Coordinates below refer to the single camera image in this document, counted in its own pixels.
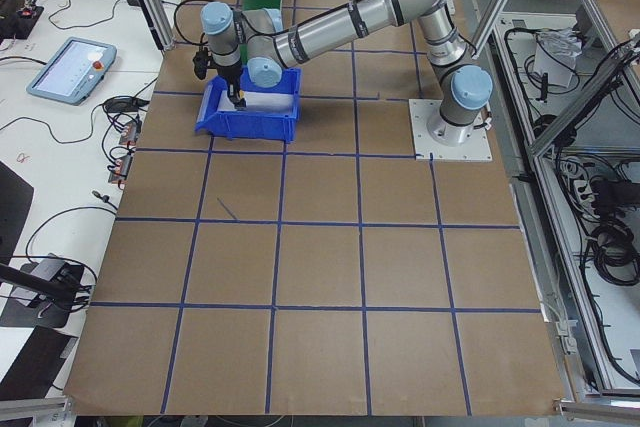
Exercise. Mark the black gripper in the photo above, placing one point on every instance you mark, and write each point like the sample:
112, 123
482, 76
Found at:
229, 75

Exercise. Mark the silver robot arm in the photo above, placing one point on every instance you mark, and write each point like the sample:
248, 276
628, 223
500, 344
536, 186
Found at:
255, 42

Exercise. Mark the blue bin left side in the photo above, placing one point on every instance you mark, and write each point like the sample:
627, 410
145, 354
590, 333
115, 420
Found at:
270, 114

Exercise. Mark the near teach pendant tablet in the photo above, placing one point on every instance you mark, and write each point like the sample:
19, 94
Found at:
76, 68

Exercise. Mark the black electronics box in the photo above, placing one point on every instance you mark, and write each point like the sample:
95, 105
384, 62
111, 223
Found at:
18, 23

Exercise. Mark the black monitor stand base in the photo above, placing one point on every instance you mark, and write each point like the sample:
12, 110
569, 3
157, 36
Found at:
42, 294

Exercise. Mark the white paper box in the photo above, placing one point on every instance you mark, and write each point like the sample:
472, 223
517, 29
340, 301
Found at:
556, 55

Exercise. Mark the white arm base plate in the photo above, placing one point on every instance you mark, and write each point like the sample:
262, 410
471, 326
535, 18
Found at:
435, 139

